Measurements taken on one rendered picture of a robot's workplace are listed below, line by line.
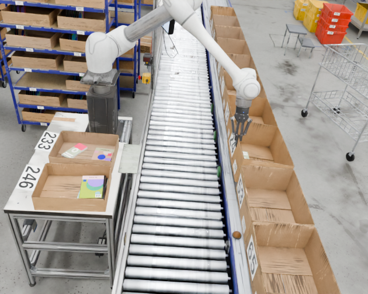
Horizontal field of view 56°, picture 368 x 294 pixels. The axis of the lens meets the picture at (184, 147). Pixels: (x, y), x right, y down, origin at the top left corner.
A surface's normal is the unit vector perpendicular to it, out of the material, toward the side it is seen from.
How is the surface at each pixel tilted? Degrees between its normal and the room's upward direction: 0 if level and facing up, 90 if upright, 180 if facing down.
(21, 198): 0
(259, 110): 89
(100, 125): 90
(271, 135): 90
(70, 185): 1
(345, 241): 0
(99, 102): 90
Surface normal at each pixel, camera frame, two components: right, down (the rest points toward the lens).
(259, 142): 0.01, 0.59
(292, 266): 0.09, -0.82
